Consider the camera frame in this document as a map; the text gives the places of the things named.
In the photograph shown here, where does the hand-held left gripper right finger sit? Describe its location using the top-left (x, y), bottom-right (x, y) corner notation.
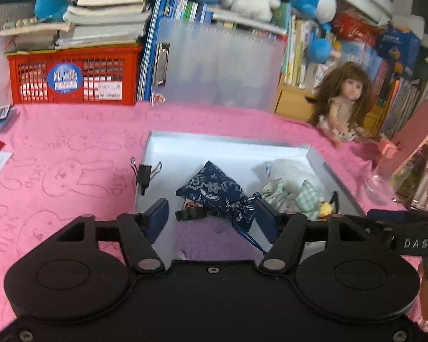
top-left (254, 198), bottom-right (377, 275)

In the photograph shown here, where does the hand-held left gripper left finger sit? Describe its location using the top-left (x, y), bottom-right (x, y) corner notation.
top-left (53, 198), bottom-right (170, 275)

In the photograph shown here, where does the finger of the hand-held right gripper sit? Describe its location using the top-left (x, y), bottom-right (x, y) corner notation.
top-left (367, 209), bottom-right (428, 236)

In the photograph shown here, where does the green checked cloth toy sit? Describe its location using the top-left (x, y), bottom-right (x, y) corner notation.
top-left (262, 178), bottom-right (323, 219)

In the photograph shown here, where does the white fluffy plush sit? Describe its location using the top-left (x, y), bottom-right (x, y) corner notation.
top-left (266, 158), bottom-right (325, 193)

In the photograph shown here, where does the purple fluffy plush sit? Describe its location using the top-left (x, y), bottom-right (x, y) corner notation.
top-left (175, 217), bottom-right (272, 261)

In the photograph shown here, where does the blue floral drawstring pouch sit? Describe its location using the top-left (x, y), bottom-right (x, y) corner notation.
top-left (175, 160), bottom-right (268, 253)

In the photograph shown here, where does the white cardboard box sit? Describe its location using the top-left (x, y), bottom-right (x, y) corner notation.
top-left (134, 131), bottom-right (366, 261)

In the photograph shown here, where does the clear plastic cup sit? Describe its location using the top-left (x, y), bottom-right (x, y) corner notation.
top-left (364, 164), bottom-right (396, 205)

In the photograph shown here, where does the black binder clip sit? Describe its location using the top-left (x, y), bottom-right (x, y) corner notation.
top-left (130, 157), bottom-right (163, 196)

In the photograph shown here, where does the pink box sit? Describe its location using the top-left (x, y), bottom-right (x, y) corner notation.
top-left (389, 100), bottom-right (428, 179)

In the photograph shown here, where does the pink bunny print towel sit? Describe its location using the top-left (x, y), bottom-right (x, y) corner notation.
top-left (0, 101), bottom-right (425, 332)

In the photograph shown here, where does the wooden desk organizer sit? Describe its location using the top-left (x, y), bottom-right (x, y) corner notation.
top-left (274, 84), bottom-right (386, 139)

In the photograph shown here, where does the brown haired doll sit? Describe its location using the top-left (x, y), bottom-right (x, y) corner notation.
top-left (307, 61), bottom-right (375, 146)

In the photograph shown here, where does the row of colourful books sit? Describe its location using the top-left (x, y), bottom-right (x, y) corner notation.
top-left (278, 3), bottom-right (428, 139)

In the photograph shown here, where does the translucent plastic folder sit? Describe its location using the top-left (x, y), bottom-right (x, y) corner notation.
top-left (152, 19), bottom-right (286, 113)

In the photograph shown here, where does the row of blue books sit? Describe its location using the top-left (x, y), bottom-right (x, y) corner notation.
top-left (137, 0), bottom-right (215, 102)

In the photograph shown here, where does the red plastic crate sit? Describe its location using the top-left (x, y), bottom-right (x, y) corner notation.
top-left (5, 44), bottom-right (143, 105)

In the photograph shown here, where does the stack of books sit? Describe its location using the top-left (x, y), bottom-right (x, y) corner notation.
top-left (0, 0), bottom-right (175, 50)

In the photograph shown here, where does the large blue plush toy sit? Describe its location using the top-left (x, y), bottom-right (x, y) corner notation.
top-left (289, 0), bottom-right (338, 62)

